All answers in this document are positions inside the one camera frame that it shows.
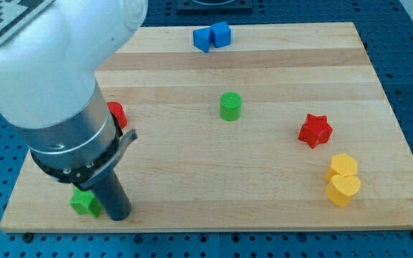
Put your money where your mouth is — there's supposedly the red block behind arm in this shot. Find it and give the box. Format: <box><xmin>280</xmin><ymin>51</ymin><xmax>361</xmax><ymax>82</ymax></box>
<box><xmin>107</xmin><ymin>101</ymin><xmax>128</xmax><ymax>129</ymax></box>

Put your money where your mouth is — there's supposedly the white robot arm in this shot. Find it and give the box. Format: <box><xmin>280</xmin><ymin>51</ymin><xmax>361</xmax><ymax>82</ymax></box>
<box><xmin>0</xmin><ymin>0</ymin><xmax>148</xmax><ymax>185</ymax></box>

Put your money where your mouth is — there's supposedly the red star block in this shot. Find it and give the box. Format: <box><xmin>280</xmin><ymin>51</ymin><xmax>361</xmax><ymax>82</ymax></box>
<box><xmin>298</xmin><ymin>113</ymin><xmax>333</xmax><ymax>149</ymax></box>

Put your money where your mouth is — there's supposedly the green star block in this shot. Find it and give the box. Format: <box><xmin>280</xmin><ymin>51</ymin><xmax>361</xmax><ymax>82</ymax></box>
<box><xmin>70</xmin><ymin>185</ymin><xmax>103</xmax><ymax>218</ymax></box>

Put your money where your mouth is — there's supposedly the green cylinder block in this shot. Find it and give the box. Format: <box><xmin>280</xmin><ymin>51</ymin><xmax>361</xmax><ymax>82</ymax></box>
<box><xmin>219</xmin><ymin>92</ymin><xmax>242</xmax><ymax>121</ymax></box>

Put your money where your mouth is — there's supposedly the wooden board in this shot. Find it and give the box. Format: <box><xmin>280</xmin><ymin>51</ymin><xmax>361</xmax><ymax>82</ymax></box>
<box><xmin>0</xmin><ymin>22</ymin><xmax>413</xmax><ymax>233</ymax></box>

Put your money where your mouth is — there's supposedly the blue triangle block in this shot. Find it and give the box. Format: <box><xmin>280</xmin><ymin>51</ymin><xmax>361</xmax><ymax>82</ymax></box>
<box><xmin>193</xmin><ymin>27</ymin><xmax>212</xmax><ymax>53</ymax></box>

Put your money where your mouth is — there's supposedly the blue cube block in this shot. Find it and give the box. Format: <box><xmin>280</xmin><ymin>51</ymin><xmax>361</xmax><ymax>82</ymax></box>
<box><xmin>211</xmin><ymin>21</ymin><xmax>232</xmax><ymax>48</ymax></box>

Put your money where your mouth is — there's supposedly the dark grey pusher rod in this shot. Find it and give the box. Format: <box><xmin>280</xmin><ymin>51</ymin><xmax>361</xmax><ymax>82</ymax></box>
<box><xmin>91</xmin><ymin>171</ymin><xmax>132</xmax><ymax>221</ymax></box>

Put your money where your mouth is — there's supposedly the yellow hexagon block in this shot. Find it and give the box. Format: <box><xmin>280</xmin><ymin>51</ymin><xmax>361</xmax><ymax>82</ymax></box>
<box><xmin>325</xmin><ymin>153</ymin><xmax>358</xmax><ymax>181</ymax></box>

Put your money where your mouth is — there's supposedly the yellow heart block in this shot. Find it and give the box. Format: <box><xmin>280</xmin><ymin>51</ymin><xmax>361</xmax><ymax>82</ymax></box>
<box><xmin>325</xmin><ymin>175</ymin><xmax>361</xmax><ymax>206</ymax></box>

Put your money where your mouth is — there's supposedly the black white fiducial marker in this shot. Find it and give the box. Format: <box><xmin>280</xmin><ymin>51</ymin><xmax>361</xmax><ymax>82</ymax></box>
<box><xmin>0</xmin><ymin>0</ymin><xmax>54</xmax><ymax>46</ymax></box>

